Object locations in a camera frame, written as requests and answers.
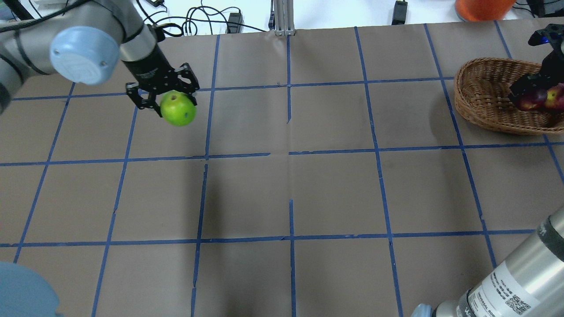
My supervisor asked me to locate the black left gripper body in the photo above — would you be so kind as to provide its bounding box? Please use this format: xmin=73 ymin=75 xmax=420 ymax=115
xmin=123 ymin=44 xmax=200 ymax=109

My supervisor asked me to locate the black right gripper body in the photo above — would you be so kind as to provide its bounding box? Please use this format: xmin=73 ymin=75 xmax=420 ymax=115
xmin=509 ymin=44 xmax=563 ymax=104

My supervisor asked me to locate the green apple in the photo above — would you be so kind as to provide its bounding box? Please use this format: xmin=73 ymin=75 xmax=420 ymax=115
xmin=160 ymin=90 xmax=197 ymax=127

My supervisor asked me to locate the red apple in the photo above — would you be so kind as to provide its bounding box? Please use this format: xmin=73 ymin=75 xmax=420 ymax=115
xmin=544 ymin=83 xmax=564 ymax=112
xmin=516 ymin=88 xmax=548 ymax=111

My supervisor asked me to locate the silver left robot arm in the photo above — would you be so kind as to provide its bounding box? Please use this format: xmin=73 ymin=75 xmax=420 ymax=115
xmin=0 ymin=0 xmax=200 ymax=114

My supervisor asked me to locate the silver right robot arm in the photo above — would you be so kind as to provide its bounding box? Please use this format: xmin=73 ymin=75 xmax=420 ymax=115
xmin=412 ymin=25 xmax=564 ymax=317

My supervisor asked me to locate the wicker basket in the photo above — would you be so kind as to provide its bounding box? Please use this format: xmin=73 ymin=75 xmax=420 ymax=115
xmin=454 ymin=57 xmax=564 ymax=135

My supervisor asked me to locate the black power brick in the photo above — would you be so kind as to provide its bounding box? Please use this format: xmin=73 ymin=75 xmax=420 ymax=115
xmin=226 ymin=12 xmax=243 ymax=34

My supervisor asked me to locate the orange bucket with lid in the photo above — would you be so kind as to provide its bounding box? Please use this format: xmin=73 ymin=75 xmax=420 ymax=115
xmin=454 ymin=0 xmax=516 ymax=22

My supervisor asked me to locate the black power adapter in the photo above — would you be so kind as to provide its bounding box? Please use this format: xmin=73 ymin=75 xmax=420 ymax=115
xmin=391 ymin=0 xmax=408 ymax=25

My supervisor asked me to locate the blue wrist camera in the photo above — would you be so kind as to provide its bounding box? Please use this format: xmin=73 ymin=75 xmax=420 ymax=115
xmin=528 ymin=23 xmax=564 ymax=49

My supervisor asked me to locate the aluminium frame post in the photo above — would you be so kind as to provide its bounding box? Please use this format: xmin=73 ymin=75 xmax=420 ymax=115
xmin=269 ymin=0 xmax=296 ymax=36

